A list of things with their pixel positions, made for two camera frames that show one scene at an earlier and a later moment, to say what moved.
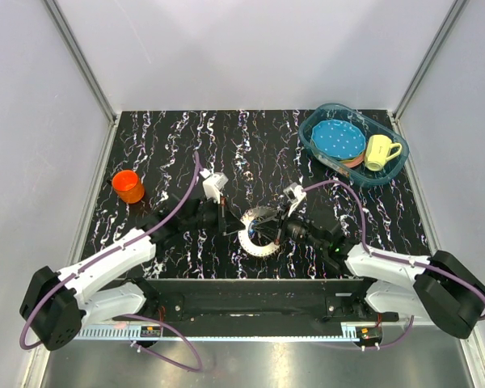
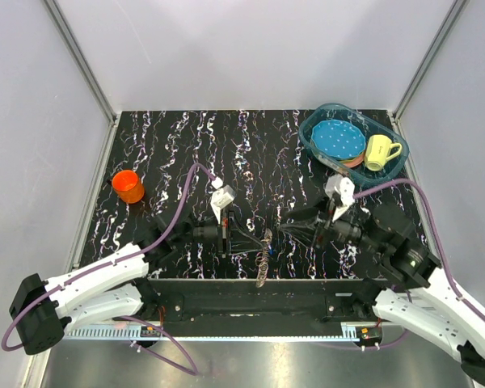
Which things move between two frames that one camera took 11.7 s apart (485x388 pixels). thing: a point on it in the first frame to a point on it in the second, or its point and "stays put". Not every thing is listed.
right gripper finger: [273, 223] to [304, 213]
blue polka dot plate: [339, 139] stays put
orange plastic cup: [128, 187] stays put
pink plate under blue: [354, 162] stays put
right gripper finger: [272, 236] to [303, 234]
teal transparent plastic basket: [354, 144] stays put
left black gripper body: [212, 217] to [205, 234]
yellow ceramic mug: [377, 151] stays put
